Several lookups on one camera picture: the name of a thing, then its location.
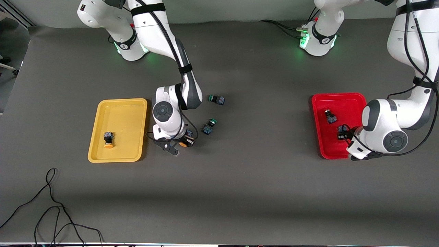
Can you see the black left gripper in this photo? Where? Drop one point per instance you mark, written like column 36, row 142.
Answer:
column 344, row 133

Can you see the yellow push button switch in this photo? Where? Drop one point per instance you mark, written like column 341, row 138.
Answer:
column 183, row 143
column 108, row 137

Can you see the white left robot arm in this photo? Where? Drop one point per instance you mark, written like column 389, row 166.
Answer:
column 404, row 113

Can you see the silver base connector plug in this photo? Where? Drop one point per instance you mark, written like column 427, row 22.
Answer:
column 302, row 31

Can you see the yellow plastic tray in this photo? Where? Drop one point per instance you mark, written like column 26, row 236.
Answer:
column 127, row 116

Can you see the dark grey table mat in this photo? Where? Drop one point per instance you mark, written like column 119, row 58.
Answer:
column 219, row 192

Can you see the aluminium frame profile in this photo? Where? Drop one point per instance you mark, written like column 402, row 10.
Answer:
column 20, row 17

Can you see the red plastic tray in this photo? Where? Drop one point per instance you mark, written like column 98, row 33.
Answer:
column 346, row 106

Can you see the white chair base leg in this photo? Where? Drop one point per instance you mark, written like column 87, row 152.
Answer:
column 8, row 68

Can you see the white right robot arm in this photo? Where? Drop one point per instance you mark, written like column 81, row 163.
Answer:
column 151, row 34

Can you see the red push button switch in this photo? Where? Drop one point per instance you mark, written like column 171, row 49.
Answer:
column 331, row 119
column 342, row 129

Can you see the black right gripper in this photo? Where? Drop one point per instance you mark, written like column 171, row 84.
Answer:
column 187, row 138

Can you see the green push button switch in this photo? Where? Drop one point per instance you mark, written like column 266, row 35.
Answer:
column 219, row 100
column 207, row 129

